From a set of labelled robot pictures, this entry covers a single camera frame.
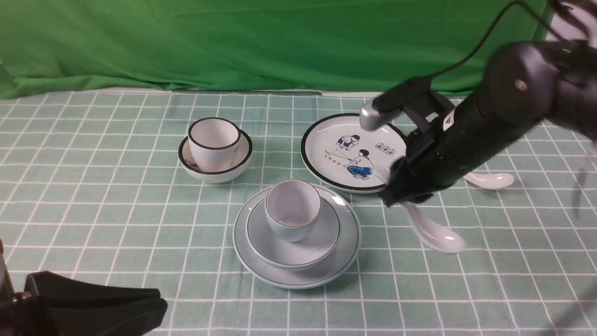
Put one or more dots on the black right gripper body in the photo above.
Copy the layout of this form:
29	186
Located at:
478	134

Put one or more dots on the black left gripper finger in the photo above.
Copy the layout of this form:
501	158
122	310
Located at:
60	306

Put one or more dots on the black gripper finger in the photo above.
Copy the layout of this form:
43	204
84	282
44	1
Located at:
10	322

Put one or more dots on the plain white spoon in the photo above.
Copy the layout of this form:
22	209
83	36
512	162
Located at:
433	233

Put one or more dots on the pale blue cup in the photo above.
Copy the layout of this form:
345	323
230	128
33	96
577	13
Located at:
292	209

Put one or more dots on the pale blue bowl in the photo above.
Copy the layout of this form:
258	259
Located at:
293	256

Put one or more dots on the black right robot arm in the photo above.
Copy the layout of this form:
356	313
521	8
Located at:
524	83

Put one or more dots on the white spoon with print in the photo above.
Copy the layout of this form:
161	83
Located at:
490	181

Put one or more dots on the illustrated black-rimmed plate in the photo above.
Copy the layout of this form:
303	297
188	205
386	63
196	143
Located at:
338	152

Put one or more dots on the green checked tablecloth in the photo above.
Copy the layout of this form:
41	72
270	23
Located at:
92	188

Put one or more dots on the green backdrop cloth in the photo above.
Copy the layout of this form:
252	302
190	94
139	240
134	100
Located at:
232	45

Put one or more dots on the pale blue plate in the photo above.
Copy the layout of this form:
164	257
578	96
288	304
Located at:
323	272

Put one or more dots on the black-rimmed white bowl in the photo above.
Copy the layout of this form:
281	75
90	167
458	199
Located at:
238	165

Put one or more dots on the black-rimmed white cup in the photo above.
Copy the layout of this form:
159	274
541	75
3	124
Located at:
213	143

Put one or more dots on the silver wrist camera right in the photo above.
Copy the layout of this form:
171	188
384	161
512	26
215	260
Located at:
413	97

